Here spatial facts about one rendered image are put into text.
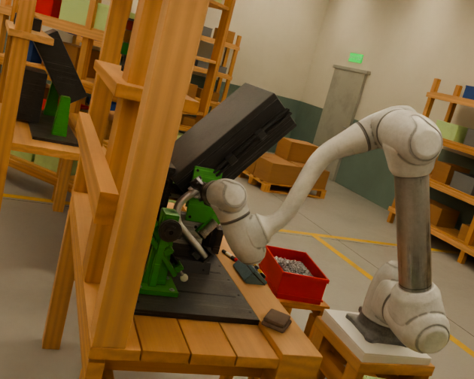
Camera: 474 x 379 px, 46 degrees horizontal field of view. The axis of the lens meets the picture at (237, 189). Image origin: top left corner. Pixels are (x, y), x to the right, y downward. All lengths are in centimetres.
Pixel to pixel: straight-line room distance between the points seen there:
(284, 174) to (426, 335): 659
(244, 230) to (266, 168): 646
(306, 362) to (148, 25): 111
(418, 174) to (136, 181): 80
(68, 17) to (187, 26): 414
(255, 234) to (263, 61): 1037
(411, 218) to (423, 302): 27
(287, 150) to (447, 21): 321
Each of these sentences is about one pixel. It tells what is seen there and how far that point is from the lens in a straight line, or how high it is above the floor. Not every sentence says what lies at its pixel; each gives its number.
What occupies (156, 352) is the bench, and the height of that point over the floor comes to 88.
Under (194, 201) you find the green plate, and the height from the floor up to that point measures 114.
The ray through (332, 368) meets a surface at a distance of 212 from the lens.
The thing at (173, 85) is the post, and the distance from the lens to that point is 135.
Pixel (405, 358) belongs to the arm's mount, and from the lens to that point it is 206.
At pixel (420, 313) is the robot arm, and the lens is 182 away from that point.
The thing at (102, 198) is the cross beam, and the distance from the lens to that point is 148.
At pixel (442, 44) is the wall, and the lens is 953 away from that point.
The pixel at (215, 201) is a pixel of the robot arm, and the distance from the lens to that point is 169.
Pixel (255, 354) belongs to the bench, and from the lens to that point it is 171.
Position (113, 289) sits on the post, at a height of 105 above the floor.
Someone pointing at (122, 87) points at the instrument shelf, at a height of 153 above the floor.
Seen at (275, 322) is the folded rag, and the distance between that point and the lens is 182.
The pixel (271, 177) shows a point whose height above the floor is 24.
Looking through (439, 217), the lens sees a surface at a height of 39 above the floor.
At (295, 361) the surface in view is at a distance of 175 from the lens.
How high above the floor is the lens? 168
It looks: 12 degrees down
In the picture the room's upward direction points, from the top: 15 degrees clockwise
